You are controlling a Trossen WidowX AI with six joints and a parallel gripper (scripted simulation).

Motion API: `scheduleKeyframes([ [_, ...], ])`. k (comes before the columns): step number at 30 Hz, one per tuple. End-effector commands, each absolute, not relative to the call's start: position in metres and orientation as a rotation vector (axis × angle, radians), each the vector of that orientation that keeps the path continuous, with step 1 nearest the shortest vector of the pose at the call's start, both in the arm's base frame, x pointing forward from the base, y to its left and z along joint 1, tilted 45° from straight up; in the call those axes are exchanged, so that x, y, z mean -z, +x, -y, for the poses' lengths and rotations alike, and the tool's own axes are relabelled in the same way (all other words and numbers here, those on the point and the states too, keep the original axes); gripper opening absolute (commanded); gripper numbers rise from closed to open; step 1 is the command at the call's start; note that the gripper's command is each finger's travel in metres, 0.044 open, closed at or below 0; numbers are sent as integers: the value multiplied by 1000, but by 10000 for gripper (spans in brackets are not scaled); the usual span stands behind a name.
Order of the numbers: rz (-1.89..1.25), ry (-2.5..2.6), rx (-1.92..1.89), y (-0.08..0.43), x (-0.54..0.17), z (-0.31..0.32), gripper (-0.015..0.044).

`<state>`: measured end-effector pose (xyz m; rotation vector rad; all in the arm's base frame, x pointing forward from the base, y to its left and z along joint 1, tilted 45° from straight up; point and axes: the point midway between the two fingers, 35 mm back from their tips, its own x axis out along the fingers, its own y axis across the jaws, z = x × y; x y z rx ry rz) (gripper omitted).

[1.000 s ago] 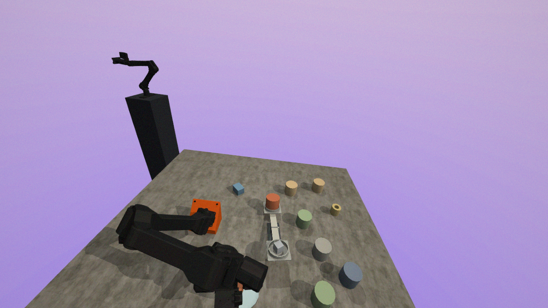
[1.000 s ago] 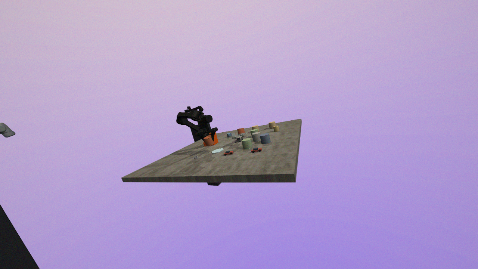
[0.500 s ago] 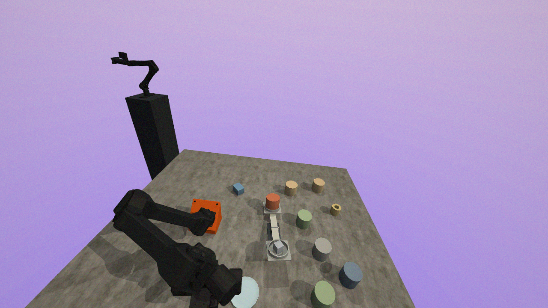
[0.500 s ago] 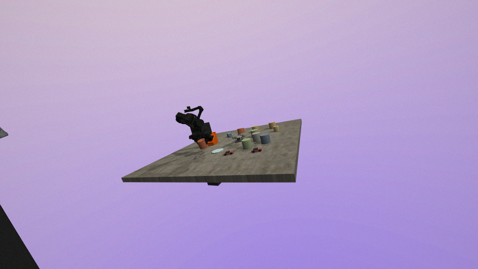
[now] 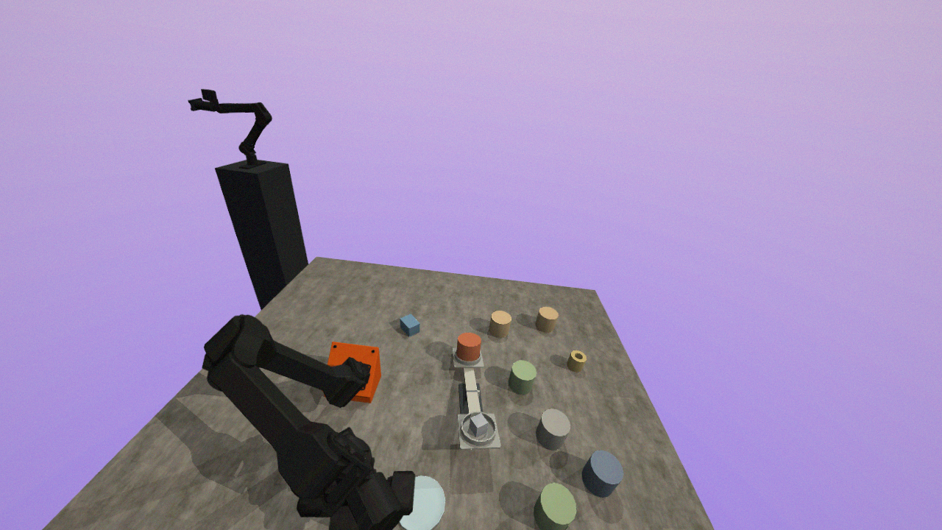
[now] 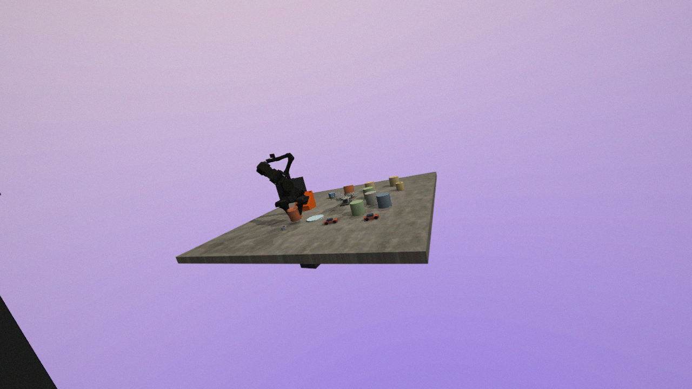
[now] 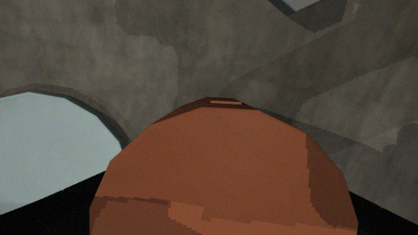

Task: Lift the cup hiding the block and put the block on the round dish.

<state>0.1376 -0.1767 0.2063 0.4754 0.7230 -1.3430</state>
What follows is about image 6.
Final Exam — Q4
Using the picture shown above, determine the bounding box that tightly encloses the green cylinder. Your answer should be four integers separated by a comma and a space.
350, 200, 365, 216
362, 186, 374, 199

